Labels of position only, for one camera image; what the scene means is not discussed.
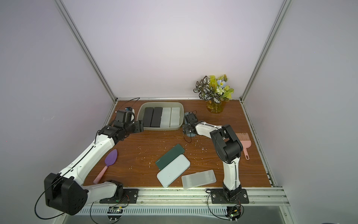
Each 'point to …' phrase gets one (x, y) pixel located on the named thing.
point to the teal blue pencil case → (188, 134)
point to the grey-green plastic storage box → (141, 112)
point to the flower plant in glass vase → (215, 91)
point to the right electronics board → (234, 213)
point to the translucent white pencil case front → (198, 179)
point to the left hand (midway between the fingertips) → (140, 123)
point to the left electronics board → (114, 213)
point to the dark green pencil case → (175, 152)
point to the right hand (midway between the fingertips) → (191, 125)
